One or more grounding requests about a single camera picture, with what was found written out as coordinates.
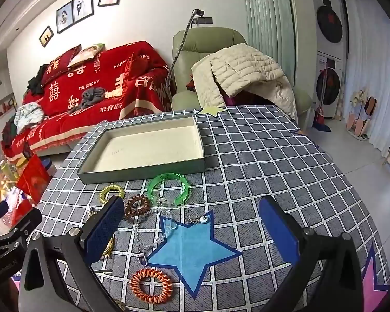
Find cream down jacket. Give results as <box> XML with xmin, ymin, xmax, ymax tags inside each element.
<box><xmin>191</xmin><ymin>44</ymin><xmax>298</xmax><ymax>122</ymax></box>

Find clear bead chain with clasp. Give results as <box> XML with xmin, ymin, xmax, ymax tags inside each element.
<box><xmin>135</xmin><ymin>208</ymin><xmax>179</xmax><ymax>267</ymax></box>

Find small black picture frame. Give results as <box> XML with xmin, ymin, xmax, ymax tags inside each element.
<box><xmin>39</xmin><ymin>26</ymin><xmax>54</xmax><ymax>48</ymax></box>

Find black couple picture frame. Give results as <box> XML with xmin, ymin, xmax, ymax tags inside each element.
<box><xmin>72</xmin><ymin>0</ymin><xmax>94</xmax><ymax>23</ymax></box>

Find red mop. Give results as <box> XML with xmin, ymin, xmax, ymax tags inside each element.
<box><xmin>312</xmin><ymin>62</ymin><xmax>332</xmax><ymax>133</ymax></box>

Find grey cloth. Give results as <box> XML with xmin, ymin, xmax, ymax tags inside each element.
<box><xmin>68</xmin><ymin>86</ymin><xmax>105</xmax><ymax>114</ymax></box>

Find black portrait picture frame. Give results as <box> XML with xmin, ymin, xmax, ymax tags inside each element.
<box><xmin>56</xmin><ymin>2</ymin><xmax>74</xmax><ymax>34</ymax></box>

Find silver bell chain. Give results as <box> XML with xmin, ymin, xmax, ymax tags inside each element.
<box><xmin>182</xmin><ymin>210</ymin><xmax>212</xmax><ymax>225</ymax></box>

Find orange spiral hair tie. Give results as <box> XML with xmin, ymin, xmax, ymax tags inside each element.
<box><xmin>130</xmin><ymin>268</ymin><xmax>173</xmax><ymax>305</ymax></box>

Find photo print pillow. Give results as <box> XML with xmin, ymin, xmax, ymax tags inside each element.
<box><xmin>68</xmin><ymin>43</ymin><xmax>105</xmax><ymax>67</ymax></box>

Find green translucent bangle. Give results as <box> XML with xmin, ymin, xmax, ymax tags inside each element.
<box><xmin>148</xmin><ymin>173</ymin><xmax>193</xmax><ymax>206</ymax></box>

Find black clothes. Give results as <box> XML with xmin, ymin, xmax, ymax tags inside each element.
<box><xmin>27</xmin><ymin>64</ymin><xmax>49</xmax><ymax>95</ymax></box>

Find red pillow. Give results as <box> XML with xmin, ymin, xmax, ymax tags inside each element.
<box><xmin>41</xmin><ymin>45</ymin><xmax>82</xmax><ymax>87</ymax></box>

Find gooseneck phone holder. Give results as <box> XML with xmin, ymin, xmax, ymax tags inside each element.
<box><xmin>164</xmin><ymin>9</ymin><xmax>205</xmax><ymax>87</ymax></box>

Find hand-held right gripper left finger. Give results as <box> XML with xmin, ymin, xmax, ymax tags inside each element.
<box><xmin>18</xmin><ymin>196</ymin><xmax>126</xmax><ymax>312</ymax></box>

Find grey checked tablecloth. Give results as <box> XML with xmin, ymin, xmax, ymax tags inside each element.
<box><xmin>36</xmin><ymin>104</ymin><xmax>390</xmax><ymax>312</ymax></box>

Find yellow spiral hair tie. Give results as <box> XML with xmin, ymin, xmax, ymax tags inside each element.
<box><xmin>99</xmin><ymin>185</ymin><xmax>125</xmax><ymax>205</ymax></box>

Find grey-green box with cream inside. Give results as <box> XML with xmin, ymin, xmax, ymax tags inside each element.
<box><xmin>77</xmin><ymin>115</ymin><xmax>206</xmax><ymax>184</ymax></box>

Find white sheer curtain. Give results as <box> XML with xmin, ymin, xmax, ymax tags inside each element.
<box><xmin>341</xmin><ymin>0</ymin><xmax>390</xmax><ymax>170</ymax></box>

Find flower-shaped slipper rack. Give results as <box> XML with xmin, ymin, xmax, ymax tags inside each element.
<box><xmin>346</xmin><ymin>88</ymin><xmax>378</xmax><ymax>141</ymax></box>

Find white washing machine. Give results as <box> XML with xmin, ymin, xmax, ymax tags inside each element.
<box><xmin>315</xmin><ymin>50</ymin><xmax>343</xmax><ymax>118</ymax></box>
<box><xmin>314</xmin><ymin>0</ymin><xmax>348</xmax><ymax>59</ymax></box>

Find gold hair clip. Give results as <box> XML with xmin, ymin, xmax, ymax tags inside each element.
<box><xmin>101</xmin><ymin>234</ymin><xmax>116</xmax><ymax>261</ymax></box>

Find red printed blanket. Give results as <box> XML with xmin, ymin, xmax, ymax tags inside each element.
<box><xmin>2</xmin><ymin>41</ymin><xmax>176</xmax><ymax>157</ymax></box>

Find blue star sticker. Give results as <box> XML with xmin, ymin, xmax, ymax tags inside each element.
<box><xmin>147</xmin><ymin>209</ymin><xmax>244</xmax><ymax>300</ymax></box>

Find yellow bottle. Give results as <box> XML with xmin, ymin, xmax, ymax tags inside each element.
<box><xmin>0</xmin><ymin>161</ymin><xmax>18</xmax><ymax>186</ymax></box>

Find white-green cloth pile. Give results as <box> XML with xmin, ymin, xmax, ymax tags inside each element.
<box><xmin>14</xmin><ymin>102</ymin><xmax>44</xmax><ymax>131</ymax></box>

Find pale green curtain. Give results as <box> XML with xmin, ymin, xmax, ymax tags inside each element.
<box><xmin>240</xmin><ymin>0</ymin><xmax>296</xmax><ymax>79</ymax></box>

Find pink star sticker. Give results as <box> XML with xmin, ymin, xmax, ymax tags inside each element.
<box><xmin>361</xmin><ymin>244</ymin><xmax>390</xmax><ymax>312</ymax></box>

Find yellow-green star sticker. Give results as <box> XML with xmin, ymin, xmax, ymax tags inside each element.
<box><xmin>197</xmin><ymin>105</ymin><xmax>229</xmax><ymax>118</ymax></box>

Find green armchair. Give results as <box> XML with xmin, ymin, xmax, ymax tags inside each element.
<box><xmin>172</xmin><ymin>28</ymin><xmax>313</xmax><ymax>127</ymax></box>

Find brown spiral hair tie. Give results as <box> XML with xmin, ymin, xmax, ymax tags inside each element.
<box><xmin>123</xmin><ymin>194</ymin><xmax>151</xmax><ymax>221</ymax></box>

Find red bag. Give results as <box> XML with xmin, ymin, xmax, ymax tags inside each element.
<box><xmin>16</xmin><ymin>154</ymin><xmax>51</xmax><ymax>204</ymax></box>

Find unframed wall picture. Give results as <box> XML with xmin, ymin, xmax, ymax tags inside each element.
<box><xmin>0</xmin><ymin>93</ymin><xmax>17</xmax><ymax>119</ymax></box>

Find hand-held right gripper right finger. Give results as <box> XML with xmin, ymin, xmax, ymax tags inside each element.
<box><xmin>259</xmin><ymin>196</ymin><xmax>366</xmax><ymax>312</ymax></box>

